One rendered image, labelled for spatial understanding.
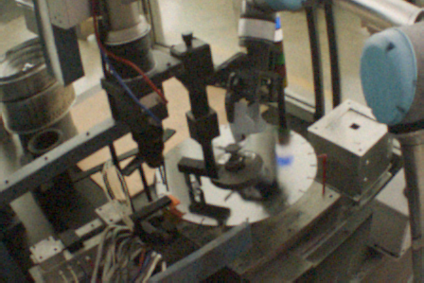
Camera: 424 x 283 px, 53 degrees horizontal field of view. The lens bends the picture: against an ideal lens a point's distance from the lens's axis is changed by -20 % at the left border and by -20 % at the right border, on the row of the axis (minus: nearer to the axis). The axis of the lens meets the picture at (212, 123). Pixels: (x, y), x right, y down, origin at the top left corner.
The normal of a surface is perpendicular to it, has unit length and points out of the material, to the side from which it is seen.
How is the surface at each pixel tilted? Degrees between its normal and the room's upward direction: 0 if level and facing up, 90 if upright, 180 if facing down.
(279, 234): 0
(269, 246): 0
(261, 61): 61
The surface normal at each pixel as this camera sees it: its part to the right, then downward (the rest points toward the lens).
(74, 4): 0.63, 0.33
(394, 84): -0.95, 0.19
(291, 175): -0.15, -0.84
